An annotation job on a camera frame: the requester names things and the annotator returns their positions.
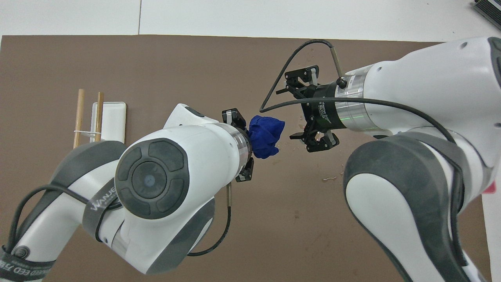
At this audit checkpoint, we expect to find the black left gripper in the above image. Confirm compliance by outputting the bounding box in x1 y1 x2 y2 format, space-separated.
222 108 255 183

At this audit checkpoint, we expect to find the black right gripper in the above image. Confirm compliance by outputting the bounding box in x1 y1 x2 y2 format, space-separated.
276 65 349 153

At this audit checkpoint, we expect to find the dark blue towel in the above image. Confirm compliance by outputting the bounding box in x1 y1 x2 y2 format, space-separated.
248 115 285 159

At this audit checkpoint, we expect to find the brown table mat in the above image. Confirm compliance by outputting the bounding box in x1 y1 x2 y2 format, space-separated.
0 34 490 282

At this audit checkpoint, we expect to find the wooden rack rod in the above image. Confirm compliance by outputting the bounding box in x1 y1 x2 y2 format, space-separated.
73 89 85 149
94 92 105 142

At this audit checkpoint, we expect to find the grey striped device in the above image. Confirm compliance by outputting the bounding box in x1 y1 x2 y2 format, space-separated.
474 0 501 21

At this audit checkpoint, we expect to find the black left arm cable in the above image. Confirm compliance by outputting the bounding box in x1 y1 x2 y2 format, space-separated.
8 183 233 257

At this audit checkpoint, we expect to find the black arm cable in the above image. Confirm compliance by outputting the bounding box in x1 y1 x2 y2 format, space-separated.
259 39 470 267
8 183 233 257

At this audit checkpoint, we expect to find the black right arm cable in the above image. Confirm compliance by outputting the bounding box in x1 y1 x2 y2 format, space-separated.
259 39 470 267

